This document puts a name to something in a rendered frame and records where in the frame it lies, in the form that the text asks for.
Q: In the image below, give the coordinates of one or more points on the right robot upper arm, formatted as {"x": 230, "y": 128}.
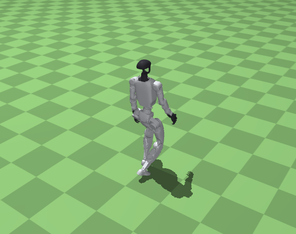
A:
{"x": 158, "y": 87}

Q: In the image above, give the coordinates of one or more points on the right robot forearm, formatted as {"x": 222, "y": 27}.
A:
{"x": 166, "y": 108}

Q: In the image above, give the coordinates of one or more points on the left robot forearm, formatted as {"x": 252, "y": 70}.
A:
{"x": 133, "y": 104}

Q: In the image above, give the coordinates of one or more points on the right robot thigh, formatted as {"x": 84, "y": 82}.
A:
{"x": 158, "y": 129}

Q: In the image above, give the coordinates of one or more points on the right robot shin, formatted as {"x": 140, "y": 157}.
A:
{"x": 152, "y": 156}

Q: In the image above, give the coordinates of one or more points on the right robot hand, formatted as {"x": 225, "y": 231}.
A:
{"x": 173, "y": 118}

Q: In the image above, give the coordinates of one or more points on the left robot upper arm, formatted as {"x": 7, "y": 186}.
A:
{"x": 132, "y": 89}

